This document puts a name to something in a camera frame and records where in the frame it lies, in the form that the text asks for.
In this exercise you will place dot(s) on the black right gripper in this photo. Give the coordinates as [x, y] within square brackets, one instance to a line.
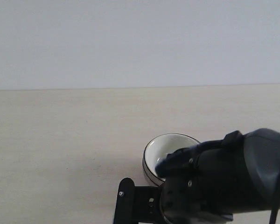
[182, 199]

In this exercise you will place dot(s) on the white ceramic bowl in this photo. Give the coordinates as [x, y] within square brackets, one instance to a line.
[159, 147]

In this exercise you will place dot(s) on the dimpled steel bowl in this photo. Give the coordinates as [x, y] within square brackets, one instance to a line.
[150, 177]

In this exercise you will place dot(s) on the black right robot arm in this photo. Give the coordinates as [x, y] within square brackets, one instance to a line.
[212, 181]

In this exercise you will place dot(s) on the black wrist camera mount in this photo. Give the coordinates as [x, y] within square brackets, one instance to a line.
[137, 204]

